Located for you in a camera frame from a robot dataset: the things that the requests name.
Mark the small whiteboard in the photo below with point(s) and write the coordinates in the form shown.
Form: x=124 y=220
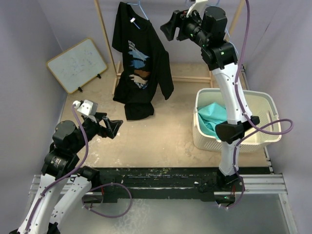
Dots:
x=77 y=66

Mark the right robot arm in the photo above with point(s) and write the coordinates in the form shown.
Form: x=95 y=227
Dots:
x=208 y=33

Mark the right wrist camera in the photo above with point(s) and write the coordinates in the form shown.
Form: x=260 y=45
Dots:
x=198 y=5

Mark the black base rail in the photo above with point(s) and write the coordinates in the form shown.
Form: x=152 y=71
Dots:
x=199 y=183

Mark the wooden clothes rack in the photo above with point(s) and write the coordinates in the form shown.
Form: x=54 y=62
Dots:
x=176 y=78

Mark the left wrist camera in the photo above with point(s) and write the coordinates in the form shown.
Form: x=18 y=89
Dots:
x=87 y=109

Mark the white laundry basket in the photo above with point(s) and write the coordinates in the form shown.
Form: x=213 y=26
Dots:
x=260 y=104

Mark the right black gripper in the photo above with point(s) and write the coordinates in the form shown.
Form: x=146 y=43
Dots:
x=178 y=20

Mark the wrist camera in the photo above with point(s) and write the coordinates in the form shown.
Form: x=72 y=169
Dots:
x=87 y=109
x=198 y=5

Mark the teal t shirt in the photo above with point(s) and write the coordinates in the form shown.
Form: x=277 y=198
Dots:
x=209 y=117

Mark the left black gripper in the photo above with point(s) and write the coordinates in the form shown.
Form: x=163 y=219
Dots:
x=111 y=126

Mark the black t shirt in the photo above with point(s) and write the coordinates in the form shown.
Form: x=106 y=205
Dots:
x=145 y=62

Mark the blue hanger of black shirt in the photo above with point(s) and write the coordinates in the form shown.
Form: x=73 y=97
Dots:
x=138 y=9

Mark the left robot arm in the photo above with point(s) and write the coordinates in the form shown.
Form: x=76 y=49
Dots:
x=64 y=179

